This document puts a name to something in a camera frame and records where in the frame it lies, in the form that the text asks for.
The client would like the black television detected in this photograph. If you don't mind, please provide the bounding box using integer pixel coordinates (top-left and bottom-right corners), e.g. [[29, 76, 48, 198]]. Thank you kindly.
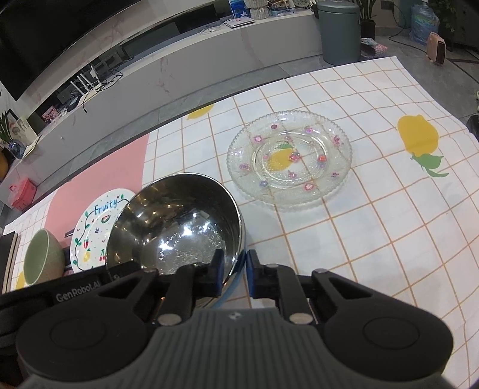
[[0, 0, 195, 101]]

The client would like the woven basket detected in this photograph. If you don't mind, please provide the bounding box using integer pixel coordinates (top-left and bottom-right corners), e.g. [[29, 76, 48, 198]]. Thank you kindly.
[[249, 0, 272, 19]]

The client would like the white marble tv console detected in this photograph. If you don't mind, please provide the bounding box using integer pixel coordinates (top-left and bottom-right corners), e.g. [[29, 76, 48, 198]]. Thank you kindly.
[[0, 7, 326, 210]]

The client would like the floral slipper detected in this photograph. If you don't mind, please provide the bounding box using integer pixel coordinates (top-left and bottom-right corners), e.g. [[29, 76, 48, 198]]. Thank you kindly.
[[361, 37, 388, 57]]

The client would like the pink space heater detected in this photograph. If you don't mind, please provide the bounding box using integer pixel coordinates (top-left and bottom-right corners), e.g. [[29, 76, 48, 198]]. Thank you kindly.
[[427, 32, 448, 66]]

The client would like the clear glass floral plate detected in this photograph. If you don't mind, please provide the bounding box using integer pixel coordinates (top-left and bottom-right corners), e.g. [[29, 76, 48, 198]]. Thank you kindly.
[[226, 111, 353, 206]]

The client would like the red storage box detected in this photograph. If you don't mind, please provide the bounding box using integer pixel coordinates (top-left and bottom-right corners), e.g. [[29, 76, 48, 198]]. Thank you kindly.
[[9, 177, 38, 210]]

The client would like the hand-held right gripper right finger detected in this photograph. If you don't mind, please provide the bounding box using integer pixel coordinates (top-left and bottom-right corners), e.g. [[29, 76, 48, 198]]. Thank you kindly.
[[245, 249, 361, 326]]

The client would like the blue printed box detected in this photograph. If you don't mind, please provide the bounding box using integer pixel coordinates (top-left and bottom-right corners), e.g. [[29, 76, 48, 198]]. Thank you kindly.
[[228, 0, 248, 19]]

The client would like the dark green cabinet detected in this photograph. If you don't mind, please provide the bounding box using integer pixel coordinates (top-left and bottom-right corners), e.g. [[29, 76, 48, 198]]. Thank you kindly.
[[443, 11, 479, 53]]

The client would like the pink printed mat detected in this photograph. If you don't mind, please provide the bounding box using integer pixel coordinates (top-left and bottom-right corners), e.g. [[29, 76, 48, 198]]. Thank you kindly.
[[47, 134, 150, 270]]

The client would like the stainless steel bowl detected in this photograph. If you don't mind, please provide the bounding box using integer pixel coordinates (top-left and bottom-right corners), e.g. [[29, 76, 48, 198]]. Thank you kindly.
[[106, 172, 248, 300]]

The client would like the checked lemon-print tablecloth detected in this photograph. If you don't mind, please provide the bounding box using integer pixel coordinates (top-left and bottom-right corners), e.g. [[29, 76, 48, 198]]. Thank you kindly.
[[141, 56, 479, 386]]

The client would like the potted snake plant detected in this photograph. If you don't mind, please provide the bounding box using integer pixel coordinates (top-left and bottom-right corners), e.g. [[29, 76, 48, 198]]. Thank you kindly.
[[352, 0, 378, 40]]

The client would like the white wifi router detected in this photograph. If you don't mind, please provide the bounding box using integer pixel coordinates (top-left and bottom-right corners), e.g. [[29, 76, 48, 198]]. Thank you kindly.
[[69, 64, 103, 94]]

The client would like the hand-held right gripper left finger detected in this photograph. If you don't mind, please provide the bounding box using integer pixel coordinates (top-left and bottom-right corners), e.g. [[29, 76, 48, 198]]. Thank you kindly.
[[96, 248, 226, 327]]

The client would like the white fruit-print plate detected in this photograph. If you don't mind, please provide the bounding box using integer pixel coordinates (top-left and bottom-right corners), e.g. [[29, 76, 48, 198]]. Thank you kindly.
[[70, 188, 136, 273]]

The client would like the green ceramic bowl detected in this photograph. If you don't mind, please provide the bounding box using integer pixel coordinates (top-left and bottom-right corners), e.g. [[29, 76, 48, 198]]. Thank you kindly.
[[23, 229, 66, 289]]

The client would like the grey trash can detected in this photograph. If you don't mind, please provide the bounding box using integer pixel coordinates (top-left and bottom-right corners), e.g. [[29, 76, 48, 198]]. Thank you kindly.
[[316, 0, 363, 66]]

